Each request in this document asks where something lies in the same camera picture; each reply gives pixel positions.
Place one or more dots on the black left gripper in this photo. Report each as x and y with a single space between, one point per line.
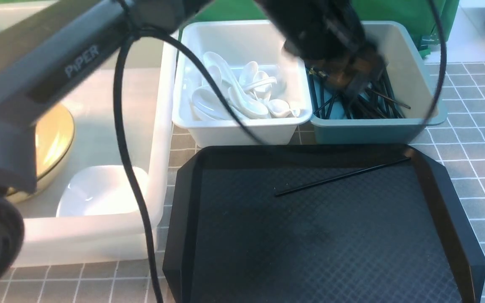
328 36

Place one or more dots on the black chopstick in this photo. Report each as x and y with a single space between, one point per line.
340 177

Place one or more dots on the yellow-green noodle bowl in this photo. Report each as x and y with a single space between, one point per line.
54 137

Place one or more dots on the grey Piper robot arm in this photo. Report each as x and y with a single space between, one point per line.
47 55

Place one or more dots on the pile of black chopsticks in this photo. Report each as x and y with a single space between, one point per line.
378 101

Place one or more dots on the small white plastic bin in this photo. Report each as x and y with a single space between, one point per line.
238 43

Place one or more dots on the blue plastic bin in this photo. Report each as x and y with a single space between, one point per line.
410 82

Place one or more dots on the pile of white spoons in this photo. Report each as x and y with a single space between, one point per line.
251 95

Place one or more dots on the black plastic serving tray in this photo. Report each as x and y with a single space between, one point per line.
395 235

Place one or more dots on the white dish in tub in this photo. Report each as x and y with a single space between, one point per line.
97 190

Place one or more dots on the large white plastic tub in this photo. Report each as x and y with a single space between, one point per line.
123 121

